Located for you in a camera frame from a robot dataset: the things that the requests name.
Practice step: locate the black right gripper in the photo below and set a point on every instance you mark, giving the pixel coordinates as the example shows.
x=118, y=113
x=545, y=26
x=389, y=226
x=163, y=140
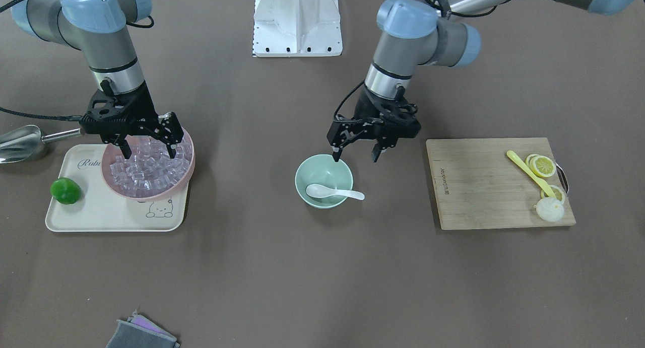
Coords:
x=149, y=108

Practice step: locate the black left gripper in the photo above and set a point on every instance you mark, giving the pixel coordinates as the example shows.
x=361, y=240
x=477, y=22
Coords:
x=363, y=110

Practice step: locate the white ceramic spoon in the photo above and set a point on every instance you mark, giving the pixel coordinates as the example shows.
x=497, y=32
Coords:
x=320, y=191

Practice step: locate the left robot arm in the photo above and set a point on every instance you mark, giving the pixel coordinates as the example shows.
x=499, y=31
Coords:
x=418, y=32

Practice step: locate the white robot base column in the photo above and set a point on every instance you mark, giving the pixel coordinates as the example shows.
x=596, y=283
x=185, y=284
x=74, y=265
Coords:
x=297, y=28

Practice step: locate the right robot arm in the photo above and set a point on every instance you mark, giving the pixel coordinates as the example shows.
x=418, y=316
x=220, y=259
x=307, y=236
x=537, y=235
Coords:
x=96, y=27

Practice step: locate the pink bowl of ice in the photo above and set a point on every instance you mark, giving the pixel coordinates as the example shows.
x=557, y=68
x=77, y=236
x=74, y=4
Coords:
x=149, y=174

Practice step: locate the mint green bowl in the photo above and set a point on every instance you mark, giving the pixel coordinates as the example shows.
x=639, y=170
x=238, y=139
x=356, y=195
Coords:
x=324, y=170

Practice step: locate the metal ice scoop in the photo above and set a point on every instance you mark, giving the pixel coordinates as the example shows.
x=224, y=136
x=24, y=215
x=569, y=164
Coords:
x=30, y=143

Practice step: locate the cream serving tray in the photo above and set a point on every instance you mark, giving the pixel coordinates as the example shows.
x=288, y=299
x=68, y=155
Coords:
x=102, y=210

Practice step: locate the green lime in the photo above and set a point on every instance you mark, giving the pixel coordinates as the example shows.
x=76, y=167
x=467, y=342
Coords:
x=65, y=191

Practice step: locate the wooden cutting board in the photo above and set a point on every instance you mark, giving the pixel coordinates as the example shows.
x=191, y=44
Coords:
x=478, y=187

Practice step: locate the grey folded cloth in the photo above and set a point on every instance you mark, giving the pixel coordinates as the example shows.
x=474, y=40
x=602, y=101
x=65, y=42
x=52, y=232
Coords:
x=140, y=331

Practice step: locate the yellow plastic knife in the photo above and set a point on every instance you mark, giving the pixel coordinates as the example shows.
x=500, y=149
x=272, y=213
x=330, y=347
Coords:
x=541, y=182

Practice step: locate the lemon slice near bun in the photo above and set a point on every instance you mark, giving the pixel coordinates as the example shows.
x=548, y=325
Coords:
x=558, y=193

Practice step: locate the lemon slice near handle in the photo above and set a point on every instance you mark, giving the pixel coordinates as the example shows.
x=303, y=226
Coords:
x=541, y=165

